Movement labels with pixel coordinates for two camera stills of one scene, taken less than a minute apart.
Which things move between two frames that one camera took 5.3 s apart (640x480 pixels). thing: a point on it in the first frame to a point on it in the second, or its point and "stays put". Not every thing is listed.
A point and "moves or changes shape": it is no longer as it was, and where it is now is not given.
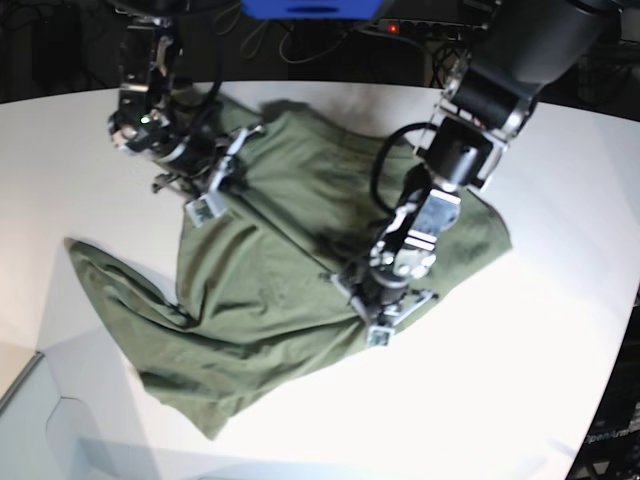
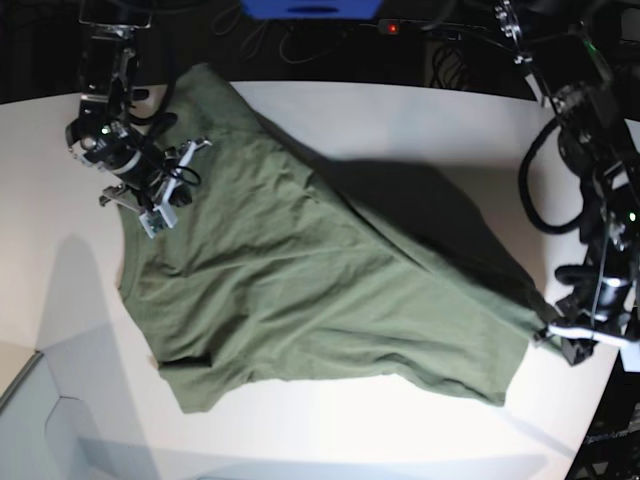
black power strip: [427, 29] stays put
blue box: [311, 10] stays put
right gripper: [383, 300] to [582, 318]
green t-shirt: [296, 203] moves or changes shape
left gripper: [202, 161] to [170, 186]
